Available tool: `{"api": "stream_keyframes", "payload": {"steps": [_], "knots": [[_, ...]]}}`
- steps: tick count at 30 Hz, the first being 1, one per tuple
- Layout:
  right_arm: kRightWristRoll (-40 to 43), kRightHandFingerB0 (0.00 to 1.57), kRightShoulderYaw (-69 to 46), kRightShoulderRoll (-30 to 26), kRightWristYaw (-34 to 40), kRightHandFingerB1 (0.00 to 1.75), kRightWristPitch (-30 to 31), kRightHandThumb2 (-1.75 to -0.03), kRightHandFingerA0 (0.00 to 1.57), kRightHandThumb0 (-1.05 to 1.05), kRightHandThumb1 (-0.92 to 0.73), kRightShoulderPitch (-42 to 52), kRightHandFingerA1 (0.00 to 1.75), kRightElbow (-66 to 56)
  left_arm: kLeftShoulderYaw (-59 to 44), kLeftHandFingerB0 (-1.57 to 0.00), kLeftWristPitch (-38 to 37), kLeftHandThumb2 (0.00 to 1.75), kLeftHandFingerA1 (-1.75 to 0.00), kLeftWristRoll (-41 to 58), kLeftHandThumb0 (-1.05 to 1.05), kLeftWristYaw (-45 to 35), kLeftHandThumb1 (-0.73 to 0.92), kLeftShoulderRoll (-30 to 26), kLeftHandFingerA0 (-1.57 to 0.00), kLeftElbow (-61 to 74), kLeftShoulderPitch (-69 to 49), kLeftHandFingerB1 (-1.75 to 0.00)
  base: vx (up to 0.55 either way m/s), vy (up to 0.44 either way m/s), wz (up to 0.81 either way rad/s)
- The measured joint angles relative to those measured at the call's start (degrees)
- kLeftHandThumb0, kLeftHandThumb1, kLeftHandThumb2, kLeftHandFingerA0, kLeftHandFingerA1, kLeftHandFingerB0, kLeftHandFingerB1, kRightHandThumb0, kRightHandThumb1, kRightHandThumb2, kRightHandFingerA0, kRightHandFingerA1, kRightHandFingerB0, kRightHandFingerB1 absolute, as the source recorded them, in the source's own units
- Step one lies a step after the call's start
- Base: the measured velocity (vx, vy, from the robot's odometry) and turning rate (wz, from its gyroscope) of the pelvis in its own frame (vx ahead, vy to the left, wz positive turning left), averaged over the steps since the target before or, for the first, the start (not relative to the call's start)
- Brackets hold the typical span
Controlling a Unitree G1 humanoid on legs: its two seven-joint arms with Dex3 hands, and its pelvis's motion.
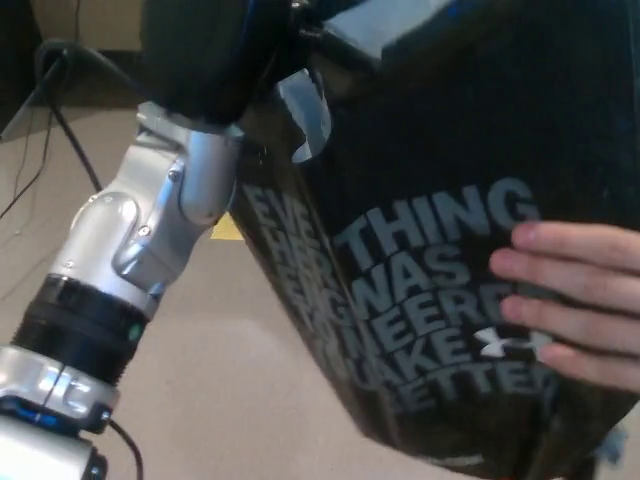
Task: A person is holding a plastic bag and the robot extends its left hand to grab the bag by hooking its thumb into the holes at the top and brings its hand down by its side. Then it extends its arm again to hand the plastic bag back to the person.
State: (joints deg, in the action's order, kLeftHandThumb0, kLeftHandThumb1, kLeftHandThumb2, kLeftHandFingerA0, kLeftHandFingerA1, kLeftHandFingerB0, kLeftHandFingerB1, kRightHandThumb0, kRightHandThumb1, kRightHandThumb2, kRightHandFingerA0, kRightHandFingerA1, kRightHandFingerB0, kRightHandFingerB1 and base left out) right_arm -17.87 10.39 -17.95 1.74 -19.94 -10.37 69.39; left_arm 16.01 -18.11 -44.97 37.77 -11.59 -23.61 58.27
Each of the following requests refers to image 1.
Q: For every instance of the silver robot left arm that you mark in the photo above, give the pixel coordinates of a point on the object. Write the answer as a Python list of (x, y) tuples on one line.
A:
[(140, 220)]

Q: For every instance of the black printed plastic bag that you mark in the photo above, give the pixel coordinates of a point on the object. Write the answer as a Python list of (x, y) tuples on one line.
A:
[(400, 150)]

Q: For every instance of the person's left hand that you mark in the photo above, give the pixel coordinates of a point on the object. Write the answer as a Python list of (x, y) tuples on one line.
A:
[(590, 300)]

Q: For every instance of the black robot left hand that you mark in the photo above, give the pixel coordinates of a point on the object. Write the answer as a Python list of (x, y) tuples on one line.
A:
[(210, 55)]

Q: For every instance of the dark wood office desk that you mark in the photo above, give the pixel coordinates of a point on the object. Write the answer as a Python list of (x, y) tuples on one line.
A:
[(30, 65)]

